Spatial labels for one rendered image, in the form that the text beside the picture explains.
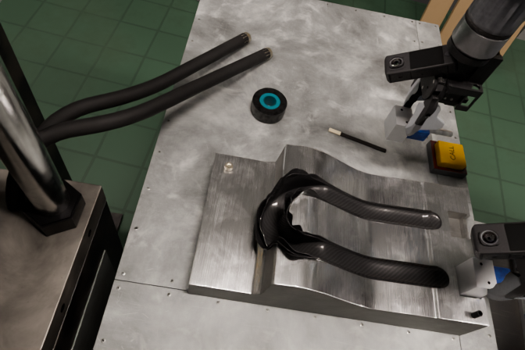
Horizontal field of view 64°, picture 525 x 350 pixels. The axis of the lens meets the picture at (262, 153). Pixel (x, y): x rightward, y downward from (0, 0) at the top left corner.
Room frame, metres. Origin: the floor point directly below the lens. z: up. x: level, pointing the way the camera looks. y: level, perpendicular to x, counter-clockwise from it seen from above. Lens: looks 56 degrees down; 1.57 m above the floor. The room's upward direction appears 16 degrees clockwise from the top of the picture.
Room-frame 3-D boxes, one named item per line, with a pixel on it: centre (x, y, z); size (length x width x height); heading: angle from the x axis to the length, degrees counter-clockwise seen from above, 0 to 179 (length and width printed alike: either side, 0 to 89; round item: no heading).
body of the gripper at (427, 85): (0.59, -0.28, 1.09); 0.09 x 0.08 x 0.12; 97
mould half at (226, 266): (0.35, -0.18, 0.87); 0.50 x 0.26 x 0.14; 97
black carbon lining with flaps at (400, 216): (0.34, -0.19, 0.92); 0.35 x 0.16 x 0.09; 97
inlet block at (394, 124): (0.59, -0.29, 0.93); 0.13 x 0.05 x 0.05; 97
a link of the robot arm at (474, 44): (0.59, -0.27, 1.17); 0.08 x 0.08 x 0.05
